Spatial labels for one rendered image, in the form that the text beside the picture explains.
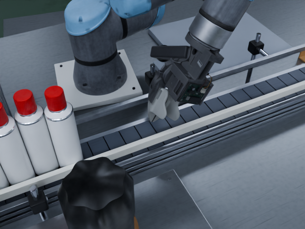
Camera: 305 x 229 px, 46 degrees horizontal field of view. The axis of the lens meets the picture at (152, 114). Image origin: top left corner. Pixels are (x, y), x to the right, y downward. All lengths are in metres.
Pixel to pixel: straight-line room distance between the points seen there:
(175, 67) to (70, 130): 0.23
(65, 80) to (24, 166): 0.40
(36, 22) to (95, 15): 0.53
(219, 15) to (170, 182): 0.34
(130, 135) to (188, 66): 0.22
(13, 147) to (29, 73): 0.48
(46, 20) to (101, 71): 0.48
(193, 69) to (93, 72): 0.35
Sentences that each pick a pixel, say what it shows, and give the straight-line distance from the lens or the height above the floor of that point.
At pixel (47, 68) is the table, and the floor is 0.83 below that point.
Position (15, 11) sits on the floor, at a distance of 3.32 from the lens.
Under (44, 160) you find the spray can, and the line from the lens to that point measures 0.74.
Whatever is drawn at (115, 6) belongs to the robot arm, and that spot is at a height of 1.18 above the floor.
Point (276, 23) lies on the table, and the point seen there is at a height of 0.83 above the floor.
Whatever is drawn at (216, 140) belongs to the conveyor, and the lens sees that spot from 0.88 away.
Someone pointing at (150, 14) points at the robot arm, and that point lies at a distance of 0.97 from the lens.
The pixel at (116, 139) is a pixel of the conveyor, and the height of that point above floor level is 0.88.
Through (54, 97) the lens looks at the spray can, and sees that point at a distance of 0.64.
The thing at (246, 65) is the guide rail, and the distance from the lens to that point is 0.92.
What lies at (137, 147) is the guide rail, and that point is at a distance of 0.77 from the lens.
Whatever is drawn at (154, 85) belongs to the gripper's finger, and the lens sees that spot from 0.73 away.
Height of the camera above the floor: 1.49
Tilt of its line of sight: 44 degrees down
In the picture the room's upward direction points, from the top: straight up
